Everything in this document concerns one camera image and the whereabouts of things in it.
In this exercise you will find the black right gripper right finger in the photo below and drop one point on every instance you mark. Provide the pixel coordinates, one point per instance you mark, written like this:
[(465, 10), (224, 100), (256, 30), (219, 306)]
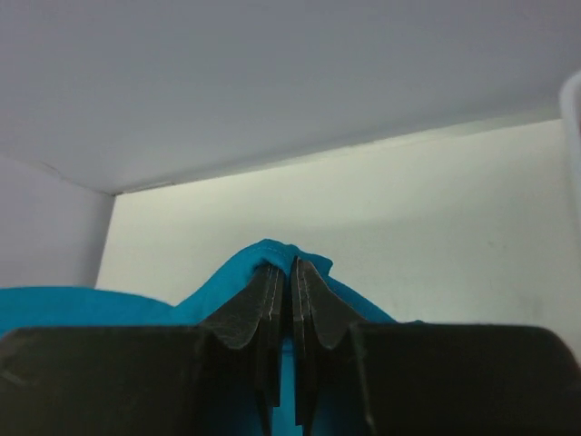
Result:
[(359, 377)]

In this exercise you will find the white plastic laundry basket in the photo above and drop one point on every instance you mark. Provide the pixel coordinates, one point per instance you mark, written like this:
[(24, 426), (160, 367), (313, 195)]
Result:
[(569, 99)]

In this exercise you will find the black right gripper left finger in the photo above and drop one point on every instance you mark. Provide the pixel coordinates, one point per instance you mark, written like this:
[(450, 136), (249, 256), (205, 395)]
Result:
[(218, 377)]

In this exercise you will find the blue t shirt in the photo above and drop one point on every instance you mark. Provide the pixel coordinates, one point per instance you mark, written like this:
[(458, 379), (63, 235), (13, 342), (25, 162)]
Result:
[(29, 307)]

